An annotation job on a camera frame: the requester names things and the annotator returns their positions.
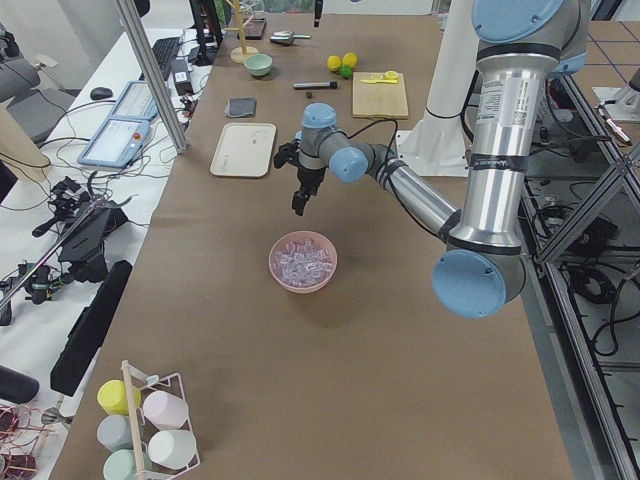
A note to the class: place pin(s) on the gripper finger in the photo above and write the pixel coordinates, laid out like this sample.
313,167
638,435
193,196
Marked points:
318,11

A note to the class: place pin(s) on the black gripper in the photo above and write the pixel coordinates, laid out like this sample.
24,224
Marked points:
308,177

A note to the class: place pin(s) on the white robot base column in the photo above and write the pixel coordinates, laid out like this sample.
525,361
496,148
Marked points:
436,145

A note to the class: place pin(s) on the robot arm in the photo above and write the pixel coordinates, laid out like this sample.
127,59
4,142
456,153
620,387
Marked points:
514,46

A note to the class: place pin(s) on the steel ice scoop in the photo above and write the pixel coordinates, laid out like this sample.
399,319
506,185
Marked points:
287,38

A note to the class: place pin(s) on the pile of clear ice cubes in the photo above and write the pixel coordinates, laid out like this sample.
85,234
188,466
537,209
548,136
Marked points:
302,264

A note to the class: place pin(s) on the pink cup in rack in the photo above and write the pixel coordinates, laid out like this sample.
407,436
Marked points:
165,411

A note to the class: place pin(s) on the yellow cup in rack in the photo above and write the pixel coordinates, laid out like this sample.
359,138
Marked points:
112,398

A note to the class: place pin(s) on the white cup in rack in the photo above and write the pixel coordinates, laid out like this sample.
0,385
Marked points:
173,449

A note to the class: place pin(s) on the grey cup in rack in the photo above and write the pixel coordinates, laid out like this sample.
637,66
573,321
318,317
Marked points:
114,433

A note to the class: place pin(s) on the mint cup in rack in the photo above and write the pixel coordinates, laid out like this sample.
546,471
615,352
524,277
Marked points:
120,465

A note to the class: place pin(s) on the yellow lemon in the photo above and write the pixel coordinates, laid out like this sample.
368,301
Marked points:
350,59
334,63

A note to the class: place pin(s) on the pink bowl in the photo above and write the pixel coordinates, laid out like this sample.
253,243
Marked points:
298,236

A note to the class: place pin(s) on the black glass rack tray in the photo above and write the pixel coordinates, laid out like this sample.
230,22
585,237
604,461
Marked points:
254,29

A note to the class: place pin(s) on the green lime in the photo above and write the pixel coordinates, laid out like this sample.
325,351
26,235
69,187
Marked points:
346,72

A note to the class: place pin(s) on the cream rabbit tray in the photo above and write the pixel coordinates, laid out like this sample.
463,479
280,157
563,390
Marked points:
243,150

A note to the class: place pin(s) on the mint green bowl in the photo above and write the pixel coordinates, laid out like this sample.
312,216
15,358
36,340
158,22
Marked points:
258,65

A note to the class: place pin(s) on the yellow plastic knife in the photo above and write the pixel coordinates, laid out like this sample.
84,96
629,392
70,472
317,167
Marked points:
379,81

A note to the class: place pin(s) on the wooden mug tree stand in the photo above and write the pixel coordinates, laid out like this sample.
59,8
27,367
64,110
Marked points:
242,16

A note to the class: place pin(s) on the wooden cutting board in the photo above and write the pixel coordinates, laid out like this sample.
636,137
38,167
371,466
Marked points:
378,100

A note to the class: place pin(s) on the grey folded cloth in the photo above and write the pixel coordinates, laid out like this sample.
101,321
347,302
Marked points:
244,107

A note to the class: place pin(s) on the black keyboard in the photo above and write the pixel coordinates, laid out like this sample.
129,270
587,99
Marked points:
165,51

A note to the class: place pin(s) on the far teach pendant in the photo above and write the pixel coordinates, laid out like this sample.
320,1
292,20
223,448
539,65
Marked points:
135,101

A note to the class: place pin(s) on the teach pendant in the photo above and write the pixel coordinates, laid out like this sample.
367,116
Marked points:
135,101
116,143

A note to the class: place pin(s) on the near teach pendant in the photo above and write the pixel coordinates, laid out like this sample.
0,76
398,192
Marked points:
116,143

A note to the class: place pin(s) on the black computer mouse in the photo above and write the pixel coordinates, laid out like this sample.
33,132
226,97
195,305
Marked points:
100,93

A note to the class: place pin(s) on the black bar device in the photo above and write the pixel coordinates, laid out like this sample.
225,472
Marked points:
89,332

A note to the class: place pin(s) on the aluminium frame post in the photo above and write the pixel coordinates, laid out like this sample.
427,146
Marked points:
143,52

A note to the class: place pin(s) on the white wire cup rack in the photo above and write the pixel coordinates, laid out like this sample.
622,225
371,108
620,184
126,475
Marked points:
139,385

